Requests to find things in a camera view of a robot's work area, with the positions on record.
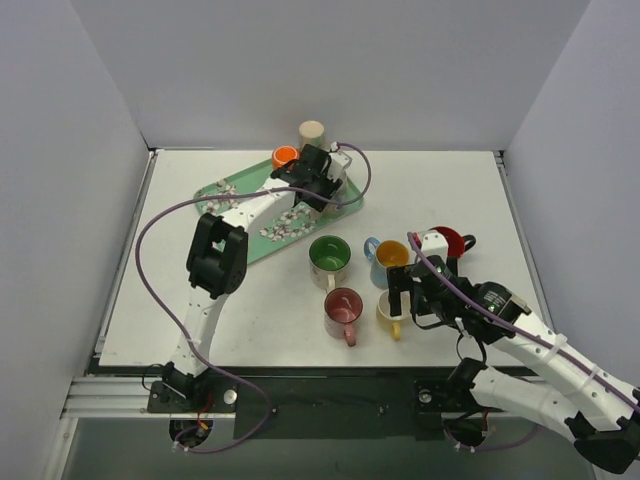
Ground blue butterfly mug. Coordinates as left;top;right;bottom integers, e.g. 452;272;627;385
363;237;409;289

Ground orange mug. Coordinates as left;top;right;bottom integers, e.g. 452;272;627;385
271;145;300;170

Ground small yellow mug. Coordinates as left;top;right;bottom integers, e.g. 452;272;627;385
376;290;411;341

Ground beige cartoon mug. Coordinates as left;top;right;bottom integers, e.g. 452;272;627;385
322;172;348;218

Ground black mug red inside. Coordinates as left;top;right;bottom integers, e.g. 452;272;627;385
433;226;477;259

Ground pink mug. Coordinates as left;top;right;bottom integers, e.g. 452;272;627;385
323;287;363;347

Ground cream mug green inside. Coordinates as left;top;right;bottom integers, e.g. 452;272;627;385
308;235;352;293

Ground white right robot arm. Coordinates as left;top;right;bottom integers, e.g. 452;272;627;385
403;256;639;474

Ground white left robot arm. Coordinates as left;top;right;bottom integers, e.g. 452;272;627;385
162;142;372;412

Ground tall beige mug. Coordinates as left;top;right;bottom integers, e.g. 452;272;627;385
298;120;326;151

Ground green floral tray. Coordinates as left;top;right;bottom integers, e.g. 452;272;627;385
194;160;364;264

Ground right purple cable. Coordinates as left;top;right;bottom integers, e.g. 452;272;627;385
408;231;640;454

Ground purple cable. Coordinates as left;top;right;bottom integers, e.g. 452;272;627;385
133;141;372;455
408;231;640;454

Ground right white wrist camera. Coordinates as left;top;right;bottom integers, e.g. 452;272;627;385
413;229;449;261

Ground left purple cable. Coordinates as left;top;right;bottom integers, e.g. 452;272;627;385
133;141;372;455

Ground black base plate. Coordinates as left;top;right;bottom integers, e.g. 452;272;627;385
147;367;491;446

